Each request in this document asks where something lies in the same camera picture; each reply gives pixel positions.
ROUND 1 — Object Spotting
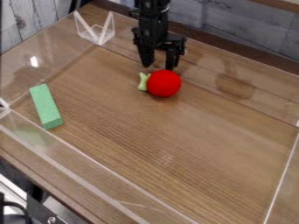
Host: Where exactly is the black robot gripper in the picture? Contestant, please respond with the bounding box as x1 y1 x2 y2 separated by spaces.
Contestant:
130 0 186 70

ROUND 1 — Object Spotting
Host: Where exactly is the red strawberry toy fruit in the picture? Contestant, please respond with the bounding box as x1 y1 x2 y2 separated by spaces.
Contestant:
137 70 182 97

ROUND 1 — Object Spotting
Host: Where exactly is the green rectangular block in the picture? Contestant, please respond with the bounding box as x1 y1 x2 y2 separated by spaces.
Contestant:
29 84 62 130

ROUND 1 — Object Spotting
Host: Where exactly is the clear acrylic tray wall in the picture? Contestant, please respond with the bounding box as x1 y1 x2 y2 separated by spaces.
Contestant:
0 16 299 224

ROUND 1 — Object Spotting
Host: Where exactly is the black metal bracket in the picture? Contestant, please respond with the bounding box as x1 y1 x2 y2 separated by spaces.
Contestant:
25 195 69 224

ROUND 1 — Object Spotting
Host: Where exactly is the black cable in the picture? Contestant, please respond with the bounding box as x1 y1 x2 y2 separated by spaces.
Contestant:
1 200 33 224

